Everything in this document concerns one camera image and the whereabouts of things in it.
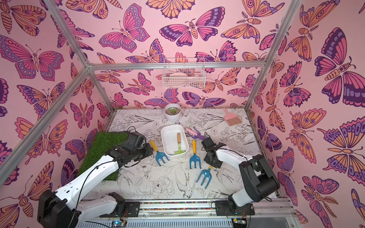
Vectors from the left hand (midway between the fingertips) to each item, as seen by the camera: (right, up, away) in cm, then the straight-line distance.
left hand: (153, 149), depth 81 cm
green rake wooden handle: (+15, -4, +14) cm, 20 cm away
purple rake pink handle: (+25, +7, +21) cm, 34 cm away
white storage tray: (+7, +5, +22) cm, 23 cm away
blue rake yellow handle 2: (+25, -8, +11) cm, 28 cm away
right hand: (+33, -10, +9) cm, 36 cm away
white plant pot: (+9, +22, +25) cm, 34 cm away
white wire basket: (+18, +48, +13) cm, 53 cm away
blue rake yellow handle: (+1, -7, +13) cm, 15 cm away
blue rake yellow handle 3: (+31, -15, +4) cm, 35 cm away
